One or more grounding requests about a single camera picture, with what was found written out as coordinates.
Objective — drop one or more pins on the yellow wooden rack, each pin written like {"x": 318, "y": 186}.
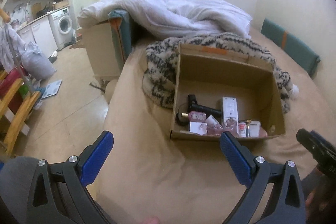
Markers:
{"x": 14, "y": 111}

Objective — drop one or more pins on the white tube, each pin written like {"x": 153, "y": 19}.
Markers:
{"x": 212, "y": 121}

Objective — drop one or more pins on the white washing machine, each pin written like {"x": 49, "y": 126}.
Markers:
{"x": 61, "y": 26}

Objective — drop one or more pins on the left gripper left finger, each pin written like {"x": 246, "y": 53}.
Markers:
{"x": 95, "y": 155}

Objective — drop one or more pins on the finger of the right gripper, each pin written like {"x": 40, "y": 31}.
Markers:
{"x": 304, "y": 138}
{"x": 321, "y": 141}

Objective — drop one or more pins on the white kitchen cabinet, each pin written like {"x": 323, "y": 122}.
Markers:
{"x": 39, "y": 32}

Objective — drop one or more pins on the pink perfume bottle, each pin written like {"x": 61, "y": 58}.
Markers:
{"x": 194, "y": 116}

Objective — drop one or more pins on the teal cushion on right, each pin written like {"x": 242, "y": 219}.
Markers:
{"x": 302, "y": 54}

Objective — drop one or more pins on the teal cushion under duvet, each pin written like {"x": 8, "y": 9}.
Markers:
{"x": 122, "y": 26}

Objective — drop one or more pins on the bathroom scale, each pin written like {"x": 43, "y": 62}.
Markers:
{"x": 52, "y": 89}

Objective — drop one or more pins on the person right hand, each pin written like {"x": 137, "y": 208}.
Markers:
{"x": 320, "y": 202}

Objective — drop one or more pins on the white remote control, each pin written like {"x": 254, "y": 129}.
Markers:
{"x": 229, "y": 110}

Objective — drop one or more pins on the beige bed frame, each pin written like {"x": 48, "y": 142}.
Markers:
{"x": 103, "y": 52}

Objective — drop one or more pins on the white duvet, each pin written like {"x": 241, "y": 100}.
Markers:
{"x": 173, "y": 18}

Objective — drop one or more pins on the brown cardboard box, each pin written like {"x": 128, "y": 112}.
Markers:
{"x": 212, "y": 74}

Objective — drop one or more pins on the white earbuds case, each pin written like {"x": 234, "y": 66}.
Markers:
{"x": 254, "y": 129}

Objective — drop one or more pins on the black flashlight with strap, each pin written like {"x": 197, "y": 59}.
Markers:
{"x": 203, "y": 109}

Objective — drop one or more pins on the black white knitted blanket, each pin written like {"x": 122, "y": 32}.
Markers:
{"x": 159, "y": 79}

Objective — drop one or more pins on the white power adapter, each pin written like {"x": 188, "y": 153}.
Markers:
{"x": 199, "y": 128}

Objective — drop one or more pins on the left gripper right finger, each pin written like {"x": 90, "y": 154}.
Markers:
{"x": 239, "y": 157}

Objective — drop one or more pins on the white pill bottle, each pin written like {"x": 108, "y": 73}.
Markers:
{"x": 242, "y": 129}

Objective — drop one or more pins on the grey laundry bag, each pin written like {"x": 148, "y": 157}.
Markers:
{"x": 36, "y": 63}

